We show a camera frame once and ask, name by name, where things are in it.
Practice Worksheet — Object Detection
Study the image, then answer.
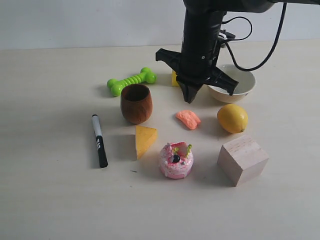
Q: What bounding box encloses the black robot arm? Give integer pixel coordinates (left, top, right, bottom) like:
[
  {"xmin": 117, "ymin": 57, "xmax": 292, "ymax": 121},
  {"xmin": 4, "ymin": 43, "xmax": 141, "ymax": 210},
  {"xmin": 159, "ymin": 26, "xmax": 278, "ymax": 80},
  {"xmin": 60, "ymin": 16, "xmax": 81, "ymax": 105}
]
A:
[{"xmin": 155, "ymin": 0, "xmax": 273, "ymax": 103}]

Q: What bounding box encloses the yellow cube block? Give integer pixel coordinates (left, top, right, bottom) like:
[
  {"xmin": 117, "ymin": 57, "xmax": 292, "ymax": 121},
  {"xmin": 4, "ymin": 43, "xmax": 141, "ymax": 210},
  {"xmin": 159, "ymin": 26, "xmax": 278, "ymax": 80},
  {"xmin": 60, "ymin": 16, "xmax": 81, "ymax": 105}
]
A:
[{"xmin": 171, "ymin": 70, "xmax": 179, "ymax": 87}]

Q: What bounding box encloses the black cable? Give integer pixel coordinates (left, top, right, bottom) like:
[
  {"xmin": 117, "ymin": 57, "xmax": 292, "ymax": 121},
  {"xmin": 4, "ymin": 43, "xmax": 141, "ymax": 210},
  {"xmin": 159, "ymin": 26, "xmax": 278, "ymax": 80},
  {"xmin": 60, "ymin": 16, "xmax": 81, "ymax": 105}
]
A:
[{"xmin": 216, "ymin": 1, "xmax": 288, "ymax": 72}]

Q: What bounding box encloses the yellow lemon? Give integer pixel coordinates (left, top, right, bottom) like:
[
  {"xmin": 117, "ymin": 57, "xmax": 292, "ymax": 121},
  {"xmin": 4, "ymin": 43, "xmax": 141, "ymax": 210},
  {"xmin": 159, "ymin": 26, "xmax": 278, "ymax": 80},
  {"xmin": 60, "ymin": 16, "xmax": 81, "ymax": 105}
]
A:
[{"xmin": 217, "ymin": 104, "xmax": 249, "ymax": 134}]

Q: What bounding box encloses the yellow wooden triangle block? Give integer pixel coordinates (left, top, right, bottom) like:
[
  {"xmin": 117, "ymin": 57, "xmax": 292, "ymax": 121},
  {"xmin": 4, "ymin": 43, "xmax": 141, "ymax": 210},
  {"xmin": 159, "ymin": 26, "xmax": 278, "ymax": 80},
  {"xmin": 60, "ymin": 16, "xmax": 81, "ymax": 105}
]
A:
[{"xmin": 135, "ymin": 125, "xmax": 158, "ymax": 160}]

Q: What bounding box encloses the plain wooden cube block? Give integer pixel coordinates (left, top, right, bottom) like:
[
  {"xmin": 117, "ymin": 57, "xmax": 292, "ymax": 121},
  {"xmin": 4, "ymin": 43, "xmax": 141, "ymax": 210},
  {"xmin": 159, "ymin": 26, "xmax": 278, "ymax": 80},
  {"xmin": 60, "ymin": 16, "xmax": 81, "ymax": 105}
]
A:
[{"xmin": 217, "ymin": 135, "xmax": 269, "ymax": 187}]

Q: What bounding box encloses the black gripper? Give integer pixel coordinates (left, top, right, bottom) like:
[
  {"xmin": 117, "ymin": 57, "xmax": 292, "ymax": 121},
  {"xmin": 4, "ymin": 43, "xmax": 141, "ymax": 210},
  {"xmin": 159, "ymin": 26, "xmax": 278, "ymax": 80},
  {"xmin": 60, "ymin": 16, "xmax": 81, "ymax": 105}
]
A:
[{"xmin": 155, "ymin": 48, "xmax": 239, "ymax": 103}]

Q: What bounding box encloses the pink toy cake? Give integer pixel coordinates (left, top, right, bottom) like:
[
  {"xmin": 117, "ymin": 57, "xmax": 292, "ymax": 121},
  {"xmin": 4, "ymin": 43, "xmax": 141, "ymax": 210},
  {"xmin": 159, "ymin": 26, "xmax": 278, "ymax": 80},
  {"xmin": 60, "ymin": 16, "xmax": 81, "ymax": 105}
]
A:
[{"xmin": 158, "ymin": 141, "xmax": 194, "ymax": 180}]

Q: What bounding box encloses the orange salmon piece toy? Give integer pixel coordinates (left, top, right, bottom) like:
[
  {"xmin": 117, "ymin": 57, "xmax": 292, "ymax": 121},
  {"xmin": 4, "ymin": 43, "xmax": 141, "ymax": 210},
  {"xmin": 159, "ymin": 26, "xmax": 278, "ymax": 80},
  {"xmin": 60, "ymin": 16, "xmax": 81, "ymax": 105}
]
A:
[{"xmin": 175, "ymin": 110, "xmax": 201, "ymax": 130}]

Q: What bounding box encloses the green rubber bone toy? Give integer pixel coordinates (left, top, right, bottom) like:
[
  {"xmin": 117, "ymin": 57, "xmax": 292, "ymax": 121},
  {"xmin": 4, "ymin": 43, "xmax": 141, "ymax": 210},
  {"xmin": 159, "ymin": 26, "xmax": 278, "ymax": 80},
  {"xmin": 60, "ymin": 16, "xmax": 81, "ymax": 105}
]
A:
[{"xmin": 106, "ymin": 67, "xmax": 157, "ymax": 97}]

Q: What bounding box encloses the brown wooden cup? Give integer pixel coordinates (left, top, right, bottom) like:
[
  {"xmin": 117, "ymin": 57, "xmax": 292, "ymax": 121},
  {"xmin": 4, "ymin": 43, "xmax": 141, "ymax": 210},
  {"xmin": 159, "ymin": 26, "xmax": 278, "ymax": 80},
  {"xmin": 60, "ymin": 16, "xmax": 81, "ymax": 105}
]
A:
[{"xmin": 120, "ymin": 84, "xmax": 153, "ymax": 125}]

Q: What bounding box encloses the white speckled ceramic bowl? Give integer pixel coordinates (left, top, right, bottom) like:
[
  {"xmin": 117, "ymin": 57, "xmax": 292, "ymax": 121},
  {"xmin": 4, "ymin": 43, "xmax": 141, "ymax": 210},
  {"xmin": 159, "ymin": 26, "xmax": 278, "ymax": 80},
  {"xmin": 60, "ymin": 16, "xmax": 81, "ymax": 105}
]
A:
[{"xmin": 207, "ymin": 64, "xmax": 256, "ymax": 104}]

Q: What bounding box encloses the black white marker pen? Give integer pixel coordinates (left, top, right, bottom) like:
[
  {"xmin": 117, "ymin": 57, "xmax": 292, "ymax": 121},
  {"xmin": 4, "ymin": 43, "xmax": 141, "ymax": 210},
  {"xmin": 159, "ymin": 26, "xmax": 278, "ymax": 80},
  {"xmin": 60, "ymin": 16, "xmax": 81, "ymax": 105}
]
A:
[{"xmin": 91, "ymin": 114, "xmax": 108, "ymax": 168}]

